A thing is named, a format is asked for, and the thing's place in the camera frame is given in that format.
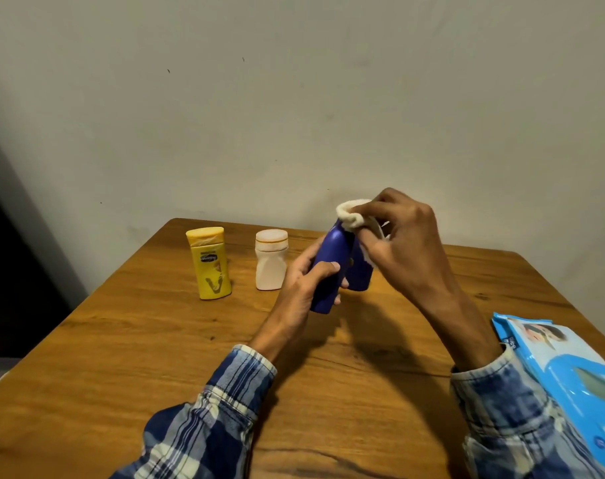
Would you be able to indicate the person's right hand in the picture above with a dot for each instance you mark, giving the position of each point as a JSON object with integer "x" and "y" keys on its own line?
{"x": 412, "y": 254}

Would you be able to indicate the person's left hand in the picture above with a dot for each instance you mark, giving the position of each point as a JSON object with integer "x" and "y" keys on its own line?
{"x": 295, "y": 299}

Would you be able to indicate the white bottle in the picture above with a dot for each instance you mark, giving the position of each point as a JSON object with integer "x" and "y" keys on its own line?
{"x": 271, "y": 269}

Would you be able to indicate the dark blue bottle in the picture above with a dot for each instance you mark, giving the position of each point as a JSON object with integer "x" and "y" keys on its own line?
{"x": 332, "y": 249}
{"x": 359, "y": 276}

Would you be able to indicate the white wet wipe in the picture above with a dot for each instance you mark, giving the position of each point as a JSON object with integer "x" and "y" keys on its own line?
{"x": 343, "y": 208}

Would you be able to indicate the yellow bottle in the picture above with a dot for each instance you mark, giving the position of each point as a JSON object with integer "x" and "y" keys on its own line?
{"x": 210, "y": 269}

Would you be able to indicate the blue wet wipes pack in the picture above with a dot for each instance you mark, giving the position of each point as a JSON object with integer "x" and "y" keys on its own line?
{"x": 567, "y": 364}

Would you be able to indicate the person's left forearm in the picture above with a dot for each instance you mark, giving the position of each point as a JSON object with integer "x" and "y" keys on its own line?
{"x": 222, "y": 404}

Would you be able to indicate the person's right forearm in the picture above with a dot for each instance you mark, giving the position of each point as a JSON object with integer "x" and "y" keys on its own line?
{"x": 502, "y": 409}

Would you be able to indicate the wooden table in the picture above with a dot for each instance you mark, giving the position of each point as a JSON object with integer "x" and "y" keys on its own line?
{"x": 108, "y": 344}

